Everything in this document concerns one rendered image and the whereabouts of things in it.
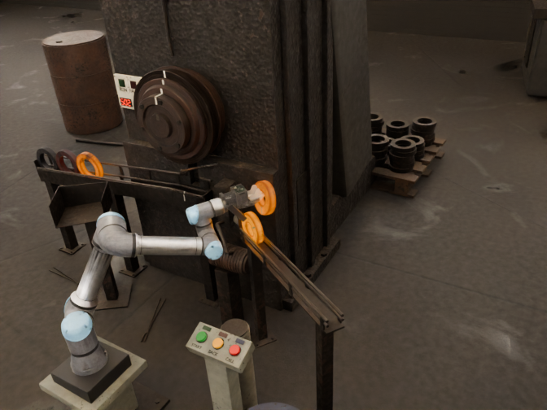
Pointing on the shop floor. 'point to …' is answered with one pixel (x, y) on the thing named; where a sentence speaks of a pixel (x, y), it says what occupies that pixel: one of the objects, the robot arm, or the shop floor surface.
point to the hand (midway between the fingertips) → (264, 194)
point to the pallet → (403, 152)
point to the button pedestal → (222, 366)
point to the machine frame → (242, 119)
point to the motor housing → (230, 281)
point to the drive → (350, 109)
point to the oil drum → (83, 81)
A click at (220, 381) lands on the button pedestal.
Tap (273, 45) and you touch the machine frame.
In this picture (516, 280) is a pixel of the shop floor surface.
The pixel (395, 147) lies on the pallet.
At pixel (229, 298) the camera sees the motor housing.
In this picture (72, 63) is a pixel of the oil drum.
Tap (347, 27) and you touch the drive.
